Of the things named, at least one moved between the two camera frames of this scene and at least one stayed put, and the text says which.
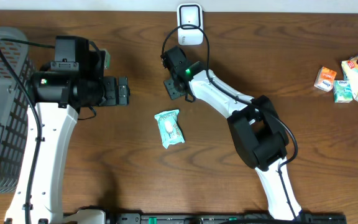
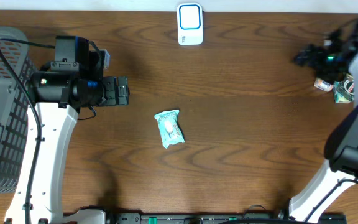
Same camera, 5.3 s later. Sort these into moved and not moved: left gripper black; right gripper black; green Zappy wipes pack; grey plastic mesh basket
Moved: right gripper black
Not moved: grey plastic mesh basket; left gripper black; green Zappy wipes pack
